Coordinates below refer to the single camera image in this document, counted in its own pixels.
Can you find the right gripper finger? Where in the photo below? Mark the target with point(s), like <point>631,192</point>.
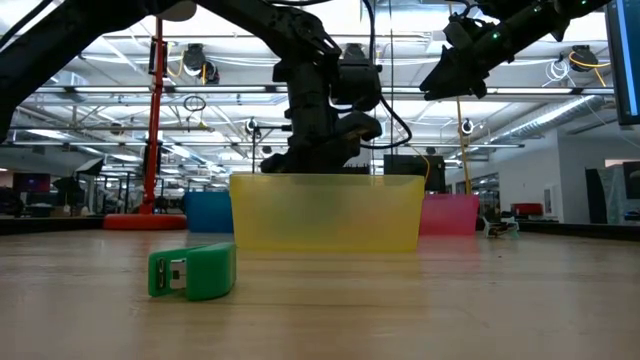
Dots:
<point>455,91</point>
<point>452,72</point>

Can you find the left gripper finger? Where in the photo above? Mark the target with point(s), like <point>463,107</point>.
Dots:
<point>310,164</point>

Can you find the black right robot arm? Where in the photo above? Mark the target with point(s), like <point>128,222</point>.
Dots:
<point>540,22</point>

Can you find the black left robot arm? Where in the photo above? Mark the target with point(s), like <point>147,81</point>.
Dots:
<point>50,45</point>

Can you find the yellow translucent plastic bin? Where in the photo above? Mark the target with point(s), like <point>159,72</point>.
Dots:
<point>325,215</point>

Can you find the long ceiling light bar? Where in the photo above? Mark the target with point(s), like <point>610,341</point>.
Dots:
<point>225,90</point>

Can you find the black equipment box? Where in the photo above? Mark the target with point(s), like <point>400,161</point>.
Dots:
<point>412,172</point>

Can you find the blue plastic bin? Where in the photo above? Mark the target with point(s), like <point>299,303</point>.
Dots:
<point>207,212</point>

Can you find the pink plastic bin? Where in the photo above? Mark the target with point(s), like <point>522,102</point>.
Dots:
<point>447,215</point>

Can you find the computer monitor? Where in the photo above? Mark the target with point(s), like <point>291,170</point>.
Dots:
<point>625,60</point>

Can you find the red case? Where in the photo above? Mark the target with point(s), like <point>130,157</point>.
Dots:
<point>526,209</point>

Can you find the red desk lamp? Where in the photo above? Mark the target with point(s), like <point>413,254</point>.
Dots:
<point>145,223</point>

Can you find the black studio softbox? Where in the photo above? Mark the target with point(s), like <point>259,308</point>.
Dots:
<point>91,167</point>

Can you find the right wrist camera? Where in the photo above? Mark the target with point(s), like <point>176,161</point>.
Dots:
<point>457,32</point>

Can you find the silver ventilation duct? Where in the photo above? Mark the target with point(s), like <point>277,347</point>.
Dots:
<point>560,117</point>

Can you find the black aluminium table frame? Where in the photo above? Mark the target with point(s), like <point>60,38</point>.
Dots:
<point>575,231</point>

